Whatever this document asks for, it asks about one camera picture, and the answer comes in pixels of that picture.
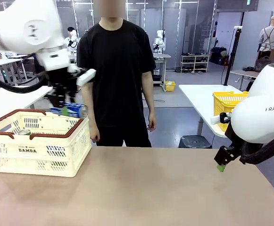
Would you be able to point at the person's right hand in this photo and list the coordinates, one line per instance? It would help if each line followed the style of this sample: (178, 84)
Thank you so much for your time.
(95, 135)

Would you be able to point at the yellow plastic shopping basket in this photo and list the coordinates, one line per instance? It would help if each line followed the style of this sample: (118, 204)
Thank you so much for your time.
(224, 101)

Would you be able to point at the mannequin with apron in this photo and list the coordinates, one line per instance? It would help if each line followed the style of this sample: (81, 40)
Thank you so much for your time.
(268, 37)

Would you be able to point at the white background desk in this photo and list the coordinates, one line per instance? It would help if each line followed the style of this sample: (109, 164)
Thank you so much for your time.
(4, 62)

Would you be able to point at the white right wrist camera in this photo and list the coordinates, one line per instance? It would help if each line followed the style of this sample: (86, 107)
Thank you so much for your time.
(218, 120)

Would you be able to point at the white humanoid robot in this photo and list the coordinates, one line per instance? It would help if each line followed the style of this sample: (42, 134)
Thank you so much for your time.
(160, 41)

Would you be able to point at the dark wicker basket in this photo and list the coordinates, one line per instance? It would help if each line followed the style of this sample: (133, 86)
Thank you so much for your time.
(263, 64)

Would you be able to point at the person's left forearm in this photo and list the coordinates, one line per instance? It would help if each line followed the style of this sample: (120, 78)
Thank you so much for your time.
(149, 103)

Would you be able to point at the person's right forearm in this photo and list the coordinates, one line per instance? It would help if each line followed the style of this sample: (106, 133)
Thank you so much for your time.
(91, 117)

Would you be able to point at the white table with grey leg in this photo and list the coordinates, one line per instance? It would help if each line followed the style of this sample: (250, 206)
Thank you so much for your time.
(198, 99)

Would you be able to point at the black stool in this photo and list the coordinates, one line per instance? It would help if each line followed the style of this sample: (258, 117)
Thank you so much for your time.
(194, 141)

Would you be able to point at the blue drink can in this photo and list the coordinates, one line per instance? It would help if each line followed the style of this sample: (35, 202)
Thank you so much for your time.
(76, 110)
(56, 150)

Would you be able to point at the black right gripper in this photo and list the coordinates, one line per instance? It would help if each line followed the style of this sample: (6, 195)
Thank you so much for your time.
(235, 143)

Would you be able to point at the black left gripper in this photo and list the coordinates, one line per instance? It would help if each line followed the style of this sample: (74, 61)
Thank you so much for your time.
(61, 81)

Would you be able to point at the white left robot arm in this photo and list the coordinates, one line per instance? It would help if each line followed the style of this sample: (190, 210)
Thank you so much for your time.
(21, 28)

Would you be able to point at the person with white robot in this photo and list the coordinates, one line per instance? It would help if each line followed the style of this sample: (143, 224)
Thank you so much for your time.
(72, 37)

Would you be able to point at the black bags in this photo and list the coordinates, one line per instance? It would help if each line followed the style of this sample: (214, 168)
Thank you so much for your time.
(218, 56)

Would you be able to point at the person in black t-shirt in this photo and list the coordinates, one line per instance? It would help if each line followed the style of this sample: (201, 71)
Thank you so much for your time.
(118, 70)

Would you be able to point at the white shoe rack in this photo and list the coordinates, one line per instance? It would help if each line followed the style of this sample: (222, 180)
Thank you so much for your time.
(194, 62)

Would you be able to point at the black tripod pole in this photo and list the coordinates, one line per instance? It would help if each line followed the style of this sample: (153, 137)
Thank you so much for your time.
(232, 56)

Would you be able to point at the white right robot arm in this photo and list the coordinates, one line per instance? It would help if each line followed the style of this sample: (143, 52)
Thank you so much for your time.
(261, 117)

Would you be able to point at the person's left hand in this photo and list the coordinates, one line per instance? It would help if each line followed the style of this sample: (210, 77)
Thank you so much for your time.
(151, 122)

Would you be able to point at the brown background table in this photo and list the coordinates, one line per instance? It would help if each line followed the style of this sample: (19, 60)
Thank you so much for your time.
(245, 73)

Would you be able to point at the small yellow basket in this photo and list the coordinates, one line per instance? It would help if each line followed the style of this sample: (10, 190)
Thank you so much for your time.
(170, 86)

